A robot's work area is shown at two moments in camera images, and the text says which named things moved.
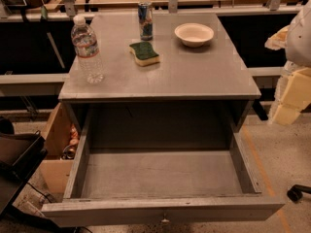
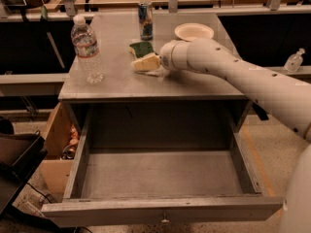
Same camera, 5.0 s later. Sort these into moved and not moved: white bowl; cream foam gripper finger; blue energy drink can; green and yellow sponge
Moved: cream foam gripper finger
Not moved: blue energy drink can; white bowl; green and yellow sponge
